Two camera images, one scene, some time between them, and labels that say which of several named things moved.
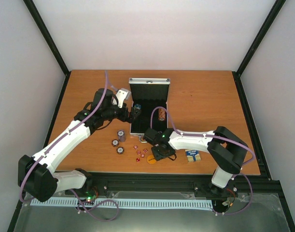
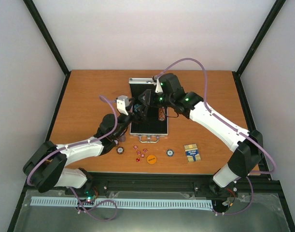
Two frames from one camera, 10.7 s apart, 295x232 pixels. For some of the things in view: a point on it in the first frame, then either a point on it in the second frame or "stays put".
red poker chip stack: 161,114 stays put
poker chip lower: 120,150 stays put
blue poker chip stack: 137,106 stays put
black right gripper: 159,157 -> 147,93
